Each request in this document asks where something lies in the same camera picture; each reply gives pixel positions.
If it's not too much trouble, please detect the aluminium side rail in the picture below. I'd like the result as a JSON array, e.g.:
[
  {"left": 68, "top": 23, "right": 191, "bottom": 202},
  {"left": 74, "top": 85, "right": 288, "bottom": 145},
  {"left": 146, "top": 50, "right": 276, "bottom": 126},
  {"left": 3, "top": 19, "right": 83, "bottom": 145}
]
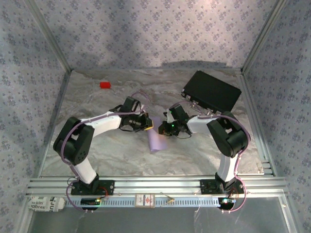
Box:
[
  {"left": 36, "top": 69, "right": 73, "bottom": 178},
  {"left": 237, "top": 69, "right": 277, "bottom": 177}
]

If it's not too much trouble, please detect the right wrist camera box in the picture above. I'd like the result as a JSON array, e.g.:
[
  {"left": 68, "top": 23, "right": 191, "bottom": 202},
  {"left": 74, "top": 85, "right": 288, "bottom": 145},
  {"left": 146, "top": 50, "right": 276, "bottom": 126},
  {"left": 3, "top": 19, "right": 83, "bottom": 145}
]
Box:
[{"left": 163, "top": 108, "right": 174, "bottom": 124}]

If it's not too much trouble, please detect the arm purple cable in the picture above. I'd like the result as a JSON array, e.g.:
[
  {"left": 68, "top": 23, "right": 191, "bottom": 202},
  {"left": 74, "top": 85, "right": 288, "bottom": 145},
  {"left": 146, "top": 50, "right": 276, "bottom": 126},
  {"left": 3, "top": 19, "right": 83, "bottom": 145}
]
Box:
[
  {"left": 60, "top": 91, "right": 151, "bottom": 214},
  {"left": 170, "top": 100, "right": 251, "bottom": 214}
]

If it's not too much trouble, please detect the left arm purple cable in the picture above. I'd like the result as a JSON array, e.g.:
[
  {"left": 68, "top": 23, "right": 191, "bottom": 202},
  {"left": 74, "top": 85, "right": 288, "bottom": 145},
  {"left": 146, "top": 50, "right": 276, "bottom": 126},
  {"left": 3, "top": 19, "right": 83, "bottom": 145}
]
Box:
[{"left": 60, "top": 91, "right": 151, "bottom": 214}]

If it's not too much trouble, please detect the white printed card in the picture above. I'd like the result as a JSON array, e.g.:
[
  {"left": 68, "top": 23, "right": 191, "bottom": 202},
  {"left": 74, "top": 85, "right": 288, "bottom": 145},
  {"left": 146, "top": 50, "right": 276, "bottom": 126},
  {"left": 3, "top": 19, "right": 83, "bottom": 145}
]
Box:
[{"left": 135, "top": 193, "right": 156, "bottom": 209}]

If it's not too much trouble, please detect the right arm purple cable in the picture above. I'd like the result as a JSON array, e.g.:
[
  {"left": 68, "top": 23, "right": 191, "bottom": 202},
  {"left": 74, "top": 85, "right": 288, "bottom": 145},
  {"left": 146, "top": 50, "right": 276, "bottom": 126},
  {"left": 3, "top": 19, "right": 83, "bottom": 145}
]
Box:
[{"left": 170, "top": 100, "right": 251, "bottom": 214}]

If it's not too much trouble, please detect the black carrying case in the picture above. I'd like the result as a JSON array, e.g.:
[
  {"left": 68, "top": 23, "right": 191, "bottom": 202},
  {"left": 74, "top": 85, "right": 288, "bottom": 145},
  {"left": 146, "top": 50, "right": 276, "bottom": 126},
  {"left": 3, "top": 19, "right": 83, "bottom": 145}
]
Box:
[{"left": 181, "top": 70, "right": 242, "bottom": 115}]

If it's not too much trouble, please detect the printed paper label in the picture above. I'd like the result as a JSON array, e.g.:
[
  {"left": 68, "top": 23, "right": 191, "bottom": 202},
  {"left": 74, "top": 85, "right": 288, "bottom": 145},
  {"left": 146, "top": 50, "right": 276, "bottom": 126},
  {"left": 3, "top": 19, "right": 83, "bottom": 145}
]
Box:
[{"left": 27, "top": 196, "right": 66, "bottom": 213}]

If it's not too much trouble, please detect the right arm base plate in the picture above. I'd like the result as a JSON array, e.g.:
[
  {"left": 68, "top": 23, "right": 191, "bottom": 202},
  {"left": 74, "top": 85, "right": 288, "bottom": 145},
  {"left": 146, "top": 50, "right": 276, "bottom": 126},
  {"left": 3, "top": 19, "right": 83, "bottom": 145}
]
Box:
[{"left": 199, "top": 179, "right": 245, "bottom": 195}]

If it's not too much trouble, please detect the aluminium frame post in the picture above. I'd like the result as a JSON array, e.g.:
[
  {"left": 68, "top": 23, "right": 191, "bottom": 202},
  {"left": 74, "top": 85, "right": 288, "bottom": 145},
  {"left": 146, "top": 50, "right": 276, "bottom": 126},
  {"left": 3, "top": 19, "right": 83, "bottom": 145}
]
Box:
[
  {"left": 24, "top": 0, "right": 73, "bottom": 72},
  {"left": 240, "top": 0, "right": 292, "bottom": 73}
]

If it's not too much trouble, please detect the slotted cable duct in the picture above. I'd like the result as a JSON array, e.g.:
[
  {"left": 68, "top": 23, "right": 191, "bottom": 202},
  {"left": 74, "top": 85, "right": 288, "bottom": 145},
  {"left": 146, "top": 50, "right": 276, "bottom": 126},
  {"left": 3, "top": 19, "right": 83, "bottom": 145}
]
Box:
[{"left": 65, "top": 196, "right": 221, "bottom": 208}]

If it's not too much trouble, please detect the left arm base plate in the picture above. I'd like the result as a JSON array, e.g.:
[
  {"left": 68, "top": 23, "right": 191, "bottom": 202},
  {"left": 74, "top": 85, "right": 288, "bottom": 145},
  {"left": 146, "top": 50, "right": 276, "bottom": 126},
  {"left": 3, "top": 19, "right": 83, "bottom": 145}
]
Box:
[{"left": 70, "top": 180, "right": 115, "bottom": 196}]

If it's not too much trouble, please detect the thin brass wire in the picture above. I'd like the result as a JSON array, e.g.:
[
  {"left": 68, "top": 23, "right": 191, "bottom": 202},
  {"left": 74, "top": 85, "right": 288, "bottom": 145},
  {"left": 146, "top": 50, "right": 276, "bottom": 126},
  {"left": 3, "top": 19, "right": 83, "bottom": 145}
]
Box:
[{"left": 160, "top": 193, "right": 175, "bottom": 207}]

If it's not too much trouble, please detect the aluminium mounting rail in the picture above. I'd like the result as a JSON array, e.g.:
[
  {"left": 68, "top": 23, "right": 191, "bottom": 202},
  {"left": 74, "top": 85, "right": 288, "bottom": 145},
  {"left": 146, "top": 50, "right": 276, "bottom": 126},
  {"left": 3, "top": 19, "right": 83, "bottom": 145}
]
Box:
[{"left": 25, "top": 176, "right": 290, "bottom": 197}]

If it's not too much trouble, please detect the lavender paper sheet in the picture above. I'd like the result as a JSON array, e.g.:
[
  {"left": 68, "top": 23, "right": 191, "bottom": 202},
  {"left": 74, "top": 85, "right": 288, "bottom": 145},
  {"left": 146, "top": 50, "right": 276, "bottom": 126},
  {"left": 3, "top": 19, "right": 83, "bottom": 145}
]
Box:
[{"left": 145, "top": 116, "right": 168, "bottom": 153}]

